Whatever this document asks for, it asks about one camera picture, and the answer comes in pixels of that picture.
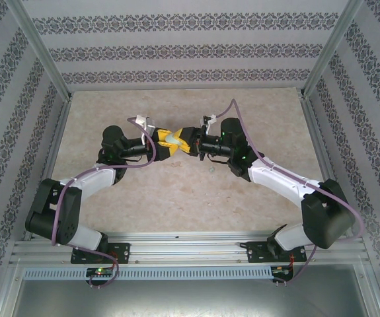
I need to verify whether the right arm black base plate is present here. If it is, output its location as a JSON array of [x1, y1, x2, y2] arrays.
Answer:
[[246, 240, 308, 264]]

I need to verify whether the aluminium frame post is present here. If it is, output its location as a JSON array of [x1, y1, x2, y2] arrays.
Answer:
[[301, 0, 366, 98], [4, 0, 75, 100]]

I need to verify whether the grey metal sheet panel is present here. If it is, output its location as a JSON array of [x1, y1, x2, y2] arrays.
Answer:
[[11, 264, 380, 317]]

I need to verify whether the aluminium mounting rail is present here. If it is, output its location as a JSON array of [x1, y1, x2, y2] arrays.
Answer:
[[9, 230, 365, 265]]

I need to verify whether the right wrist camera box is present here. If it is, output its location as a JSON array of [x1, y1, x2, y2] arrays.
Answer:
[[202, 114, 217, 133]]

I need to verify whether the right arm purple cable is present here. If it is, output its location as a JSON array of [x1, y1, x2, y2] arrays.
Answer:
[[215, 98, 365, 287]]

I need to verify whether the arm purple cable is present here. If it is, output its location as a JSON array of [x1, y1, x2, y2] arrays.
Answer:
[[52, 116, 157, 288], [215, 98, 365, 287]]

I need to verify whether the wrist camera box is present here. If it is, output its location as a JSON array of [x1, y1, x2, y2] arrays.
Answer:
[[202, 114, 217, 133], [135, 114, 157, 133]]

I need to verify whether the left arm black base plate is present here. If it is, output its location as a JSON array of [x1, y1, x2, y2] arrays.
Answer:
[[70, 243, 131, 265]]

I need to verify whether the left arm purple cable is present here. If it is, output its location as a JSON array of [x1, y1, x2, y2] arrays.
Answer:
[[52, 116, 157, 288]]

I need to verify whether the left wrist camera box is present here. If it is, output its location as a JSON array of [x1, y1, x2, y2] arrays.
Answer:
[[135, 114, 157, 133]]

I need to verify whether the green earbud charging case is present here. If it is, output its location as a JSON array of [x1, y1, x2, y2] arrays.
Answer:
[[165, 131, 182, 147]]

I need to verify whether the slotted grey cable duct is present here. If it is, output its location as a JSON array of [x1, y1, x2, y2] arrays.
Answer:
[[22, 266, 273, 280]]

